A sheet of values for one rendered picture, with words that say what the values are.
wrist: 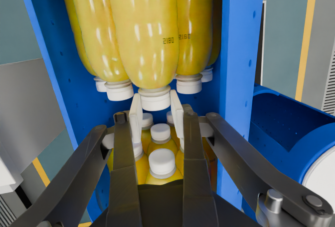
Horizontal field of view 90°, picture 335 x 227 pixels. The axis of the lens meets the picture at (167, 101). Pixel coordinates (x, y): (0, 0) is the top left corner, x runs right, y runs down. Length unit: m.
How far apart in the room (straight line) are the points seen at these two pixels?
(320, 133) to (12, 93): 0.90
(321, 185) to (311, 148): 0.11
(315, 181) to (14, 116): 0.87
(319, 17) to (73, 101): 1.83
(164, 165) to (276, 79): 1.59
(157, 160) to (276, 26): 1.53
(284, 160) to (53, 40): 0.66
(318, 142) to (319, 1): 1.41
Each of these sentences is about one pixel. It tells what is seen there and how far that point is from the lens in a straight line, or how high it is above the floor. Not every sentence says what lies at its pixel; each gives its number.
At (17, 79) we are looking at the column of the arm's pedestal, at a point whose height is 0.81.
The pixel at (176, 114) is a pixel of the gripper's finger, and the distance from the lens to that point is 0.16.
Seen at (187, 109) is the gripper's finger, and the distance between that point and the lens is 0.18.
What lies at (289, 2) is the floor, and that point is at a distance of 1.73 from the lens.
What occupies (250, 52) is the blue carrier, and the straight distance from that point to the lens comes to 0.18.
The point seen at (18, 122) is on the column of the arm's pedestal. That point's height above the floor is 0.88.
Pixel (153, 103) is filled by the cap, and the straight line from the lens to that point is 0.20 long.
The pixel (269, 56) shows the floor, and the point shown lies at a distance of 1.67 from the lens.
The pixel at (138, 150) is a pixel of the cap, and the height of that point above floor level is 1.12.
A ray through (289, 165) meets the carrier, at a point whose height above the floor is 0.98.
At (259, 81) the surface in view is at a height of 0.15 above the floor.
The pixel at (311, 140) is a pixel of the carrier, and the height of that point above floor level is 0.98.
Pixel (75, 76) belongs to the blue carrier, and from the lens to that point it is 0.33.
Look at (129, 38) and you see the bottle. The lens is 0.18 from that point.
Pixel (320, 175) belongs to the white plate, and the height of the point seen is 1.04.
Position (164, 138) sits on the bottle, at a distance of 0.33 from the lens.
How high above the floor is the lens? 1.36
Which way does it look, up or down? 69 degrees down
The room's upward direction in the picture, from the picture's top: 166 degrees clockwise
